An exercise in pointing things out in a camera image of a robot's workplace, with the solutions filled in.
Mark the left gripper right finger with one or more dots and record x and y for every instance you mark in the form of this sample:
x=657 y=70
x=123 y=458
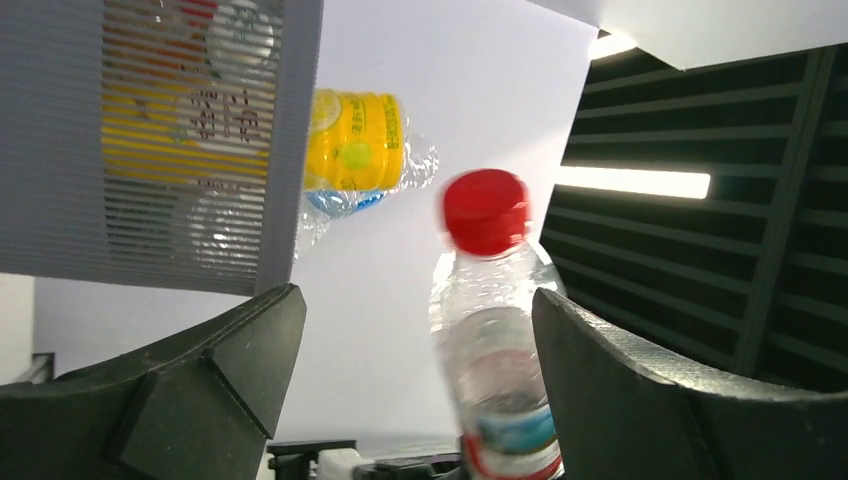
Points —
x=627 y=408

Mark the ceiling light panel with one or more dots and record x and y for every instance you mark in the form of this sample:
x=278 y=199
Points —
x=748 y=271

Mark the yellow juice bottle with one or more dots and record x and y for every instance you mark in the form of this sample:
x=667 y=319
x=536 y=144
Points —
x=356 y=141

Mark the red cap bottle blue-red label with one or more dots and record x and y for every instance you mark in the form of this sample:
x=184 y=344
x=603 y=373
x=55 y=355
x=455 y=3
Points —
x=480 y=313

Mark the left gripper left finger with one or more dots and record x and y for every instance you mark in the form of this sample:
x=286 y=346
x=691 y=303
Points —
x=199 y=404

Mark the clear bottle blue label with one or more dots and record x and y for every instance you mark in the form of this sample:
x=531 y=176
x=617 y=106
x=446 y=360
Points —
x=320 y=208

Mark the grey mesh waste bin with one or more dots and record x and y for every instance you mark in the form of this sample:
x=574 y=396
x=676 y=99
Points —
x=155 y=143

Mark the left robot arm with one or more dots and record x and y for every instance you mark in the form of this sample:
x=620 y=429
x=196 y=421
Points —
x=358 y=460

